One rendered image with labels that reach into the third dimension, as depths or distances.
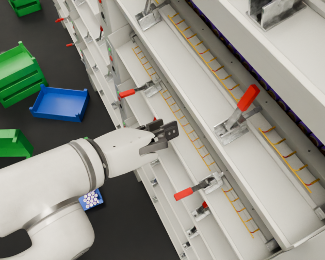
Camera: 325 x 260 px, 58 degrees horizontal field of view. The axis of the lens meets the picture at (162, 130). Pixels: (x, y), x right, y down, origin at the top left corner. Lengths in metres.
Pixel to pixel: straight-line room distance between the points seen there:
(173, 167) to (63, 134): 1.11
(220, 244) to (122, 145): 0.39
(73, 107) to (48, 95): 0.20
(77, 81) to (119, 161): 1.62
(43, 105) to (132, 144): 1.55
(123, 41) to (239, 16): 0.56
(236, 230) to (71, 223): 0.29
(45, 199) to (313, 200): 0.33
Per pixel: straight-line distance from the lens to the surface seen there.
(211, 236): 0.75
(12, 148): 1.87
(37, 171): 0.42
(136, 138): 0.48
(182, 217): 0.96
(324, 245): 0.32
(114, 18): 0.77
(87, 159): 0.44
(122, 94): 0.67
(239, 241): 0.57
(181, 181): 0.79
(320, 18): 0.28
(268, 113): 0.40
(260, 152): 0.41
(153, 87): 0.68
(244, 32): 0.28
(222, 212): 0.57
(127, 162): 0.46
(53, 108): 1.95
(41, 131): 1.88
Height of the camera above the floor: 1.46
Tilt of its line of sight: 57 degrees down
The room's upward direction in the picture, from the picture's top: straight up
